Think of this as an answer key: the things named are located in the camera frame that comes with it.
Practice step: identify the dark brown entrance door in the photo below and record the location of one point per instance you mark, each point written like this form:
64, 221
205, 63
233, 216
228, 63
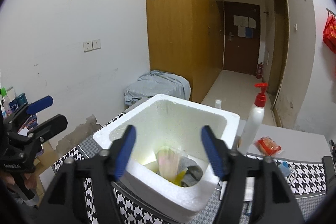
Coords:
242, 29

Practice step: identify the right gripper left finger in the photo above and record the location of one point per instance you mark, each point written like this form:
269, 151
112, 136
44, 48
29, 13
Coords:
64, 200

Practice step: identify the houndstooth table mat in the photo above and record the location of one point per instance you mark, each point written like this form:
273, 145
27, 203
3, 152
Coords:
143, 197

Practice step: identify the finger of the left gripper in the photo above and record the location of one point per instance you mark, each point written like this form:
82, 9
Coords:
45, 131
28, 109

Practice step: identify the grey sock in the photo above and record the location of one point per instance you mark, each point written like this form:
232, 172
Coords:
193, 174

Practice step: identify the blue spray bottle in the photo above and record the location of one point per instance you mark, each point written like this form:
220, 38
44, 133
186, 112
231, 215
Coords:
218, 104

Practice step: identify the red snack packet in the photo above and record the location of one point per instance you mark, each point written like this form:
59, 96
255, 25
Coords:
267, 146

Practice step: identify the red fire extinguisher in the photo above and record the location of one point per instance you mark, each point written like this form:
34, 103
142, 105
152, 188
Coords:
259, 71

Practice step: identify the person's left hand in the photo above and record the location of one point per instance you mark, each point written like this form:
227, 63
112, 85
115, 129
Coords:
30, 180

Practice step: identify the white wall socket pair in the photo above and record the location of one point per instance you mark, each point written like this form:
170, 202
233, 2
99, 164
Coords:
91, 45

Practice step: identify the blue face mask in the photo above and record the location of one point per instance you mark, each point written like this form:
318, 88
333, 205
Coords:
289, 173

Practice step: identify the wooden wardrobe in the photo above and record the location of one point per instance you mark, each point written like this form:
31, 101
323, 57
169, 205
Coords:
185, 37

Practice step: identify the floral plastic bag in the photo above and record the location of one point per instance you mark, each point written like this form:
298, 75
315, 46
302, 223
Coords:
168, 161

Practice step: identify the white styrofoam box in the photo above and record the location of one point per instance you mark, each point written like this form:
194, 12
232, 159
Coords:
173, 122

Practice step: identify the light blue cloth pile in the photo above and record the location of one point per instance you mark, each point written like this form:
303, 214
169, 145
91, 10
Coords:
157, 82

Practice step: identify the red hanging bags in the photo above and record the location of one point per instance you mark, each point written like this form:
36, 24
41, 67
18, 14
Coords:
329, 33

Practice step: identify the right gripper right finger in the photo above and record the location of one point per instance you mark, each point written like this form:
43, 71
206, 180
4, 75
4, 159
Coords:
272, 202

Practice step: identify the yellow foam fruit net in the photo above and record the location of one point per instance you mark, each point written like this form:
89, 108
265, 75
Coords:
177, 180

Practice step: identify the white pump lotion bottle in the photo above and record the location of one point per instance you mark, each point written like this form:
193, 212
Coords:
254, 120

